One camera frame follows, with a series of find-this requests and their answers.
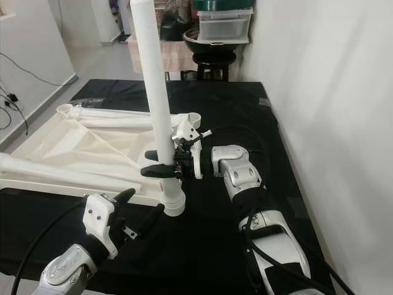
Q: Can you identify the black bowl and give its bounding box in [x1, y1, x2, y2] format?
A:
[184, 29, 239, 66]

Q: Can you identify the black wall cable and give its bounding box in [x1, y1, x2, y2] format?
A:
[0, 52, 77, 88]
[0, 86, 31, 136]

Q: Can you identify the white plastic table top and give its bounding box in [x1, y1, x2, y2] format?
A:
[0, 103, 202, 217]

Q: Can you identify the black tablecloth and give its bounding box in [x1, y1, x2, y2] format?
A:
[0, 79, 338, 291]

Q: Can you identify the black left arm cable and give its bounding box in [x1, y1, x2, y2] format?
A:
[9, 197, 93, 295]

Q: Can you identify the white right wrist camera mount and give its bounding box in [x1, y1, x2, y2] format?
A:
[172, 112, 216, 180]

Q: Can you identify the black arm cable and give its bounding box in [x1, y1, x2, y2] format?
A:
[9, 197, 93, 295]
[196, 123, 357, 295]

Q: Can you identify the clear container green lid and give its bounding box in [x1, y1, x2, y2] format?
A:
[193, 0, 254, 45]

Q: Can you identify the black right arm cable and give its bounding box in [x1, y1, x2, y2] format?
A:
[196, 123, 357, 295]

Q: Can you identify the beige tablecloth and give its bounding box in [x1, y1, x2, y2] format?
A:
[128, 37, 197, 74]

